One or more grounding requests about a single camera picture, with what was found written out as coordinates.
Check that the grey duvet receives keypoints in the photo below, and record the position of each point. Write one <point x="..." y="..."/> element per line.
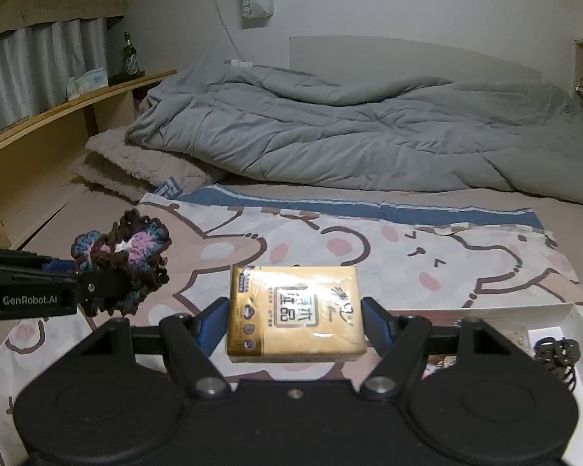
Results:
<point x="369" y="126"/>

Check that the black hair claw clip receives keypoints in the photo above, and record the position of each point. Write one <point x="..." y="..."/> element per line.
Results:
<point x="558" y="357"/>

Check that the beige fluffy blanket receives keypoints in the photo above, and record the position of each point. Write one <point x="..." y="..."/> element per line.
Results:
<point x="141" y="160"/>

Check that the green glass bottle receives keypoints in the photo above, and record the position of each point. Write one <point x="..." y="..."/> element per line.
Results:
<point x="130" y="60"/>

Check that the tissue box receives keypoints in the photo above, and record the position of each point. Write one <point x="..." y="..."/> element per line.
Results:
<point x="87" y="85"/>

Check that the dark multicolour crochet scrunchie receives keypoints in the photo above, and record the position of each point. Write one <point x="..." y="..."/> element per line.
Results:
<point x="136" y="247"/>

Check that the beige bed sheet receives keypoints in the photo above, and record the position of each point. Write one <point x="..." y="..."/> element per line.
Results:
<point x="573" y="233"/>

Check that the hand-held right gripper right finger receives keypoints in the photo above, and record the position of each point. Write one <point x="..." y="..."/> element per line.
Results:
<point x="373" y="323"/>

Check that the wooden bedside shelf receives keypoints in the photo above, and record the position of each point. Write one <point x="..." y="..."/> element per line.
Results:
<point x="39" y="155"/>

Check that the yellow tissue pack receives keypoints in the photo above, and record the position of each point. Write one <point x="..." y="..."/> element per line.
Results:
<point x="291" y="315"/>

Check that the bear printed blanket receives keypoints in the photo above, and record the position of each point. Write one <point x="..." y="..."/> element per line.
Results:
<point x="369" y="252"/>

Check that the grey curtain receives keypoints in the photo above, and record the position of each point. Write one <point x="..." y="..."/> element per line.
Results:
<point x="34" y="68"/>

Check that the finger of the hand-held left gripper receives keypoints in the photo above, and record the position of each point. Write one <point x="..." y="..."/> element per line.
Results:
<point x="99" y="289"/>
<point x="58" y="266"/>

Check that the white plug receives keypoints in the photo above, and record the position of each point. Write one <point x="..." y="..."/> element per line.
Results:
<point x="239" y="63"/>

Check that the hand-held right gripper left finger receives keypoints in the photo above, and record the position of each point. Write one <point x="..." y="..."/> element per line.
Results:
<point x="213" y="325"/>

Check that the brown cardboard sheet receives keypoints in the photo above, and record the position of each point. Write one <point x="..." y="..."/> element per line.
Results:
<point x="53" y="2"/>

